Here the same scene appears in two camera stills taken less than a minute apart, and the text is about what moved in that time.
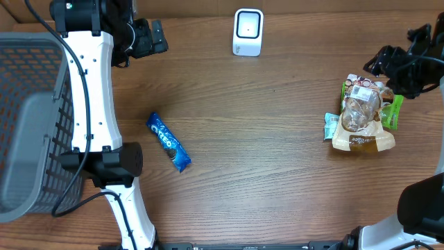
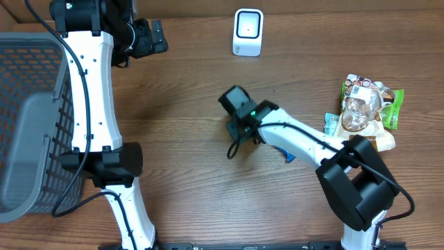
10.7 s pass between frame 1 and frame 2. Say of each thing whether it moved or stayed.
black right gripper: moved
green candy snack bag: stayed
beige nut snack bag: stayed
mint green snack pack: stayed
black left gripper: stayed
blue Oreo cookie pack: moved
